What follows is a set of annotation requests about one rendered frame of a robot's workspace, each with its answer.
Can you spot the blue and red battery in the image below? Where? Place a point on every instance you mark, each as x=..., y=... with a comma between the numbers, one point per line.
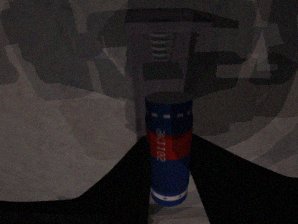
x=169, y=131

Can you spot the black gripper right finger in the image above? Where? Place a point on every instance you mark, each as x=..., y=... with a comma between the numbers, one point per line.
x=235, y=191

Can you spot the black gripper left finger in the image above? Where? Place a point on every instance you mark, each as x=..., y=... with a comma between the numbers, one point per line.
x=121, y=197

